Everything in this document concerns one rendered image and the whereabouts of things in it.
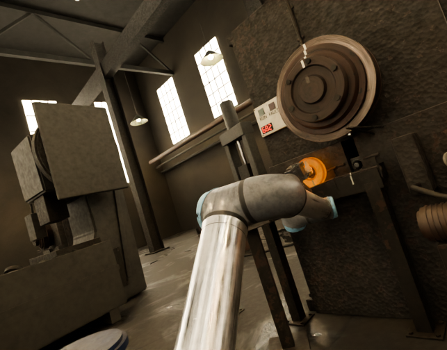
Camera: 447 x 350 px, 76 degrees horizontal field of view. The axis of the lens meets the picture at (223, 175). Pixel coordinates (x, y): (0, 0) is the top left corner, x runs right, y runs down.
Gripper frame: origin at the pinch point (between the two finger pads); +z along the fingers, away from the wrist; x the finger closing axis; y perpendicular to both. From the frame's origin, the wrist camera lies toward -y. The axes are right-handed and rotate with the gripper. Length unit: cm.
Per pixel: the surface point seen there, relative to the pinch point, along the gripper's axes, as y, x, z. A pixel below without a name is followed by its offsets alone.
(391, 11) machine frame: 47, -54, 25
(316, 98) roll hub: 30.2, -21.6, -5.7
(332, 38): 49, -34, 9
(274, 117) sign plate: 31.4, 14.1, 18.0
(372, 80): 25.8, -41.9, 2.7
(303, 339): -69, 23, -41
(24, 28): 625, 807, 335
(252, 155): -32, 336, 412
